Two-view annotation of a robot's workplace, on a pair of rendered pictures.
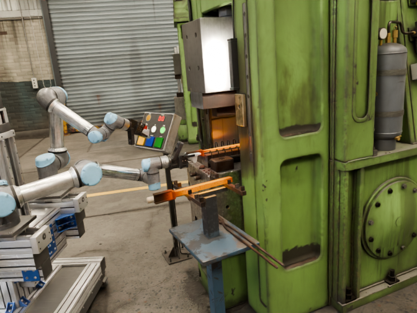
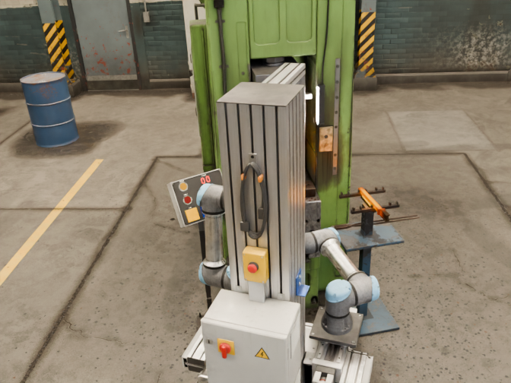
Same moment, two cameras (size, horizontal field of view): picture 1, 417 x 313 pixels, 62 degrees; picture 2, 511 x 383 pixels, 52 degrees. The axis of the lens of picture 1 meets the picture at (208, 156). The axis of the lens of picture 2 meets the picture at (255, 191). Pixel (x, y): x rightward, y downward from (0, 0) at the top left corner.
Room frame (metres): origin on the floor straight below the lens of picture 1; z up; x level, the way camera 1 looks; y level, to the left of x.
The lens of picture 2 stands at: (1.46, 3.01, 2.56)
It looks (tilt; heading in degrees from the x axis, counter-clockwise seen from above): 27 degrees down; 286
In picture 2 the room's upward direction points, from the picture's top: 3 degrees counter-clockwise
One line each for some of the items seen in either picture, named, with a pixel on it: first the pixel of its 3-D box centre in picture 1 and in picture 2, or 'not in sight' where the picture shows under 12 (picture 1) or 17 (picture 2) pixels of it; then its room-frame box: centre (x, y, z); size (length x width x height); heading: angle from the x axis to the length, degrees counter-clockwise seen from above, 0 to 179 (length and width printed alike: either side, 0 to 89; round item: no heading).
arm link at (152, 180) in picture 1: (152, 179); not in sight; (2.00, 0.35, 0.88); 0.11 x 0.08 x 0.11; 35
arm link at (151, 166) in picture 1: (151, 164); not in sight; (1.99, 0.34, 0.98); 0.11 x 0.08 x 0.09; 112
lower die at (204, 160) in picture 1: (231, 152); not in sight; (2.21, -0.15, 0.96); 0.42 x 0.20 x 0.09; 112
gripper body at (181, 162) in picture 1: (177, 161); not in sight; (2.05, 0.19, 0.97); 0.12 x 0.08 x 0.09; 112
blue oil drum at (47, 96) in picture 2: not in sight; (50, 109); (5.98, -2.79, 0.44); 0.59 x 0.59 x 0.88
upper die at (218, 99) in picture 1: (228, 96); not in sight; (2.21, -0.15, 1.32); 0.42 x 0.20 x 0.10; 112
